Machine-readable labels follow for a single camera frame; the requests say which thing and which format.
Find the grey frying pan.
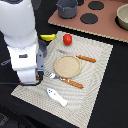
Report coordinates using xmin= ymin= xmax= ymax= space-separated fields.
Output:
xmin=1 ymin=59 xmax=10 ymax=66

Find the grey toy pot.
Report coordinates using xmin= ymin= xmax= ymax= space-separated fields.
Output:
xmin=56 ymin=0 xmax=78 ymax=19

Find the knife with orange handle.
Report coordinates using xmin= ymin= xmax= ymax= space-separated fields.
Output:
xmin=57 ymin=49 xmax=96 ymax=63

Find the yellow toy banana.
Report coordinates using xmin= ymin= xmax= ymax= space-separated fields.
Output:
xmin=40 ymin=34 xmax=56 ymax=41

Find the fork with orange handle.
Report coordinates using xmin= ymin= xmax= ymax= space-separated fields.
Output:
xmin=44 ymin=71 xmax=83 ymax=89

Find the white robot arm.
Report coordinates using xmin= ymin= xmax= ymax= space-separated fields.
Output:
xmin=0 ymin=0 xmax=47 ymax=86

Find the tan round plate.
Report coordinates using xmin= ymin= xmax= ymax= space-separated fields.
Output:
xmin=54 ymin=55 xmax=81 ymax=78

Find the red toy tomato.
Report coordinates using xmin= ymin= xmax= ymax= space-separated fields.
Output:
xmin=63 ymin=34 xmax=72 ymax=46

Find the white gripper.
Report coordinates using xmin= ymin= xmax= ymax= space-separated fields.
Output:
xmin=8 ymin=41 xmax=47 ymax=85

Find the white toy fish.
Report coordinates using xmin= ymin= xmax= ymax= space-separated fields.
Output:
xmin=47 ymin=88 xmax=68 ymax=107

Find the beige bowl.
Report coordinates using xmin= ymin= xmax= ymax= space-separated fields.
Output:
xmin=117 ymin=4 xmax=128 ymax=30

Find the beige woven placemat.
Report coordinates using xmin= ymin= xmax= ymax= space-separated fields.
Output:
xmin=11 ymin=31 xmax=113 ymax=128

